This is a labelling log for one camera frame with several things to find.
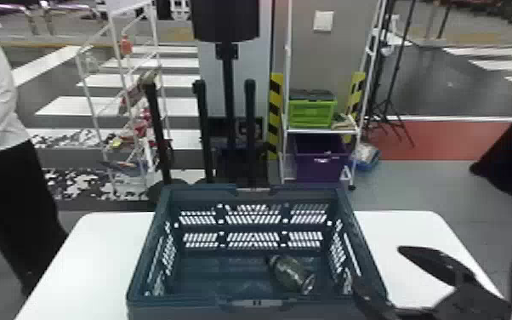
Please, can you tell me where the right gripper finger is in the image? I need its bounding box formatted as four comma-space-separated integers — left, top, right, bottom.
351, 275, 403, 320
396, 245, 481, 289

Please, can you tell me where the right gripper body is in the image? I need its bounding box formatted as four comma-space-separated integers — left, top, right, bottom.
430, 282, 512, 320

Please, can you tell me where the small blue basket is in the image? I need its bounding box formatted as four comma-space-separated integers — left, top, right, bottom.
353, 142, 382, 172

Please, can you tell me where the purple crate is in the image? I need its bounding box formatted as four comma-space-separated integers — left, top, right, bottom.
292, 133, 352, 184

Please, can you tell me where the white shelf trolley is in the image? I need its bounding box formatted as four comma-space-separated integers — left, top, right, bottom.
280, 0, 389, 191

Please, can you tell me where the black tripod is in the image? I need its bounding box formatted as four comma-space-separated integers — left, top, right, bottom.
365, 0, 418, 149

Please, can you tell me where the green crate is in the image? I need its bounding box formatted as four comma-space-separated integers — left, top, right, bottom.
287, 89, 338, 129

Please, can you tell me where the yellow black striped post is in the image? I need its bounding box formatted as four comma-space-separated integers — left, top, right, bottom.
344, 71, 367, 121
266, 71, 284, 161

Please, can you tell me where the white wire rack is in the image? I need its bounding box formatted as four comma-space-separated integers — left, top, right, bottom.
74, 0, 168, 190

